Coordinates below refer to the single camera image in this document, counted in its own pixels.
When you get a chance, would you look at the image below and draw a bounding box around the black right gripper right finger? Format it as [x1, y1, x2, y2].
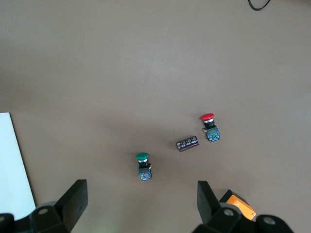
[193, 180, 256, 233]

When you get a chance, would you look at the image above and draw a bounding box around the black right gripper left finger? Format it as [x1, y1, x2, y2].
[29, 179, 88, 233]

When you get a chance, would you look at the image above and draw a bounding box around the red mushroom push button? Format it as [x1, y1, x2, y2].
[200, 113, 222, 143]

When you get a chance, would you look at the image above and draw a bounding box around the white drawer cabinet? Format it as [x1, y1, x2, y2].
[0, 112, 37, 219]

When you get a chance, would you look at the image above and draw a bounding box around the green mushroom push button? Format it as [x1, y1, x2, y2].
[135, 152, 153, 182]

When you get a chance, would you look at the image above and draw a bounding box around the black cylindrical component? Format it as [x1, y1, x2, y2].
[175, 135, 200, 153]

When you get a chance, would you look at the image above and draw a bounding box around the orange button enclosure box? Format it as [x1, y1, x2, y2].
[218, 189, 257, 222]

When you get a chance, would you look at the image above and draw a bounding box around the black looped cable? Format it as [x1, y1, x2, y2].
[247, 0, 272, 11]

